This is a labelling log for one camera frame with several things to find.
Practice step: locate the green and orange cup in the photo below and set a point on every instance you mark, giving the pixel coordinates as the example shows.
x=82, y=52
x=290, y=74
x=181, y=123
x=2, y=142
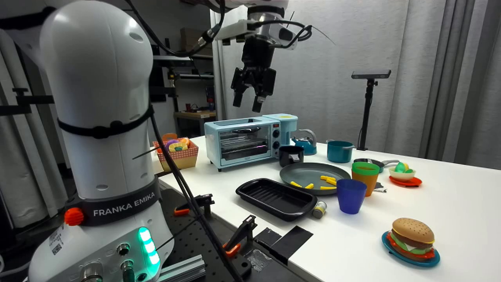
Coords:
x=367, y=173

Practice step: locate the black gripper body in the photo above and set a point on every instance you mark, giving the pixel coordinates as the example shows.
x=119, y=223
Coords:
x=257, y=71

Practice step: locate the orange handled clamp rear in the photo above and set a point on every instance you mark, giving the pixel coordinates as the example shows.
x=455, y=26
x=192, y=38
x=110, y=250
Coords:
x=202, y=201

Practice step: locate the black tripod stand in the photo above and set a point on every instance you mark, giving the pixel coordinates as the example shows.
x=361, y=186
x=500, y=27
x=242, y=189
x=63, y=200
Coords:
x=372, y=77

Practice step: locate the orange handled clamp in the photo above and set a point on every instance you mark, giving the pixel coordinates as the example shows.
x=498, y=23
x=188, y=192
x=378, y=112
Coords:
x=202, y=201
x=243, y=233

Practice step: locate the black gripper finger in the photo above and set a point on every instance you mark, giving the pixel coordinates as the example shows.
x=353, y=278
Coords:
x=257, y=104
x=237, y=98

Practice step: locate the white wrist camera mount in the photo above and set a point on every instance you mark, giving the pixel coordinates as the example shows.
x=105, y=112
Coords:
x=271, y=32

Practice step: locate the teal pot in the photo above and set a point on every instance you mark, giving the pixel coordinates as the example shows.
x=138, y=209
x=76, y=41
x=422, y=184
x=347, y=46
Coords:
x=340, y=151

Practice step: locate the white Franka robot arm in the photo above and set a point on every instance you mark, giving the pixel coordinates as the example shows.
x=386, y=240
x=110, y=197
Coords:
x=99, y=60

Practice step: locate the black rectangular grill tray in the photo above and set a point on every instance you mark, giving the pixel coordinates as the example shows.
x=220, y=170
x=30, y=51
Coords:
x=278, y=200

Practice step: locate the wooden basket of toy food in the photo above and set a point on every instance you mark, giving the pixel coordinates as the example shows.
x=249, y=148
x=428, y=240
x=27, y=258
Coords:
x=182, y=151

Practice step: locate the blue plastic cup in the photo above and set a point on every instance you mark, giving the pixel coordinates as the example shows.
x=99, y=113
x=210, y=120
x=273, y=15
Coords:
x=351, y=195

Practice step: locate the black pot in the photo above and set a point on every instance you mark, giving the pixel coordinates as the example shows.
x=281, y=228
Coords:
x=290, y=156

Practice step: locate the orange handled clamp front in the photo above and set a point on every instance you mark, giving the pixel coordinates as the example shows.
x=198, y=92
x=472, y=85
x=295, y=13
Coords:
x=243, y=233

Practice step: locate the toy hamburger on blue plate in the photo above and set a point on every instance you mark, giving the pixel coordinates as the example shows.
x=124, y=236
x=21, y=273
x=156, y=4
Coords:
x=411, y=242

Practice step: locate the toy food on red plate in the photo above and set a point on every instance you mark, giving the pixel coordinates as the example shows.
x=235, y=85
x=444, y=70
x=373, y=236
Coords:
x=404, y=176

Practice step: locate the grey round plate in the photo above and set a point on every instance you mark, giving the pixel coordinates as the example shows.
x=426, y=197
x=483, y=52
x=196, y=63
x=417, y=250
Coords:
x=310, y=173

